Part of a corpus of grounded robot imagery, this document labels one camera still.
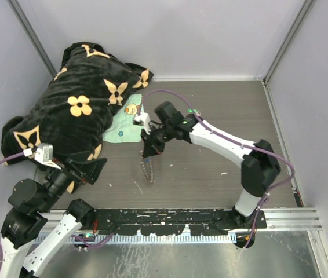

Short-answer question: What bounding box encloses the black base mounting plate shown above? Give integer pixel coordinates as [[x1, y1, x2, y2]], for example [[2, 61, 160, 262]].
[[81, 208, 253, 236]]

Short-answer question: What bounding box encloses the large keyring with small rings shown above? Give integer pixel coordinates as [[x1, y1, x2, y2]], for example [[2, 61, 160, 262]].
[[140, 151, 155, 184]]

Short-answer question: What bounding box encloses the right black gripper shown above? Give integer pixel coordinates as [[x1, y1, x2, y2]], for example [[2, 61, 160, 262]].
[[140, 123, 174, 158]]

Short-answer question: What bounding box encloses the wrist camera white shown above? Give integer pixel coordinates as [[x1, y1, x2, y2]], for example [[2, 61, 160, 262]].
[[23, 143, 61, 170], [133, 112, 151, 135]]

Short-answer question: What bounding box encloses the black floral plush blanket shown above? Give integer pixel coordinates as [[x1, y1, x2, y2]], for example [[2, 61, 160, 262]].
[[1, 42, 154, 160]]

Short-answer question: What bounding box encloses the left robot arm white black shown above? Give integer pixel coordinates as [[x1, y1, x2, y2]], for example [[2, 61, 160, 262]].
[[0, 144, 107, 277]]

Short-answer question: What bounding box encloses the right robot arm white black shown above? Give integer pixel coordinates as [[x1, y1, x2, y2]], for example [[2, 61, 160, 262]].
[[133, 101, 281, 228]]

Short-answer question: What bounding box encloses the aluminium rail with slotted duct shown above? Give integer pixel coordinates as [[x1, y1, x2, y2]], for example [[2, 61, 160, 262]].
[[35, 208, 322, 248]]

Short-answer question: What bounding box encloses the mint green cartoon cloth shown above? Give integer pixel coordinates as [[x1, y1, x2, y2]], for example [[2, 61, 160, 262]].
[[103, 94, 144, 144]]

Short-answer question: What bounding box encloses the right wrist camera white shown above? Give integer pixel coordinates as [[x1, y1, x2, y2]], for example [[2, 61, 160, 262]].
[[133, 112, 151, 135]]

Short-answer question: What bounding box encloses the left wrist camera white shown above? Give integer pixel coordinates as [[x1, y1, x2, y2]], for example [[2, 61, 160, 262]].
[[23, 143, 61, 170]]

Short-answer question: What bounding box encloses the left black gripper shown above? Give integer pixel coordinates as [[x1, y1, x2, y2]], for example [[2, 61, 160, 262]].
[[39, 150, 107, 211]]

